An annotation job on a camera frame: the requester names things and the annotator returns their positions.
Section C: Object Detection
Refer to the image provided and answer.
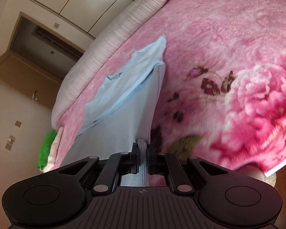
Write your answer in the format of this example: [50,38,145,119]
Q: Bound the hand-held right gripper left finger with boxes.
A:
[54,143,140,194]

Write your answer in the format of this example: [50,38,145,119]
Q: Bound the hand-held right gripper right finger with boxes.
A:
[146,145,229,194]

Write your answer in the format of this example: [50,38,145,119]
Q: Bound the light blue sweatshirt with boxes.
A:
[62,35,168,186]

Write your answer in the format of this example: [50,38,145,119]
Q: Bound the green cloth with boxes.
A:
[37,130,58,170]

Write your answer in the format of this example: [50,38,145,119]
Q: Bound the striped lavender duvet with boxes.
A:
[51,0,178,129]

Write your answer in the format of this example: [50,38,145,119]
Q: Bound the wooden door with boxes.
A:
[0,51,62,111]

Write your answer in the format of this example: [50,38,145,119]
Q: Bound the pink floral blanket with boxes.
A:
[55,0,286,186]

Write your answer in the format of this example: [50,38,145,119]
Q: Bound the cream wardrobe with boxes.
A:
[15,0,148,40]

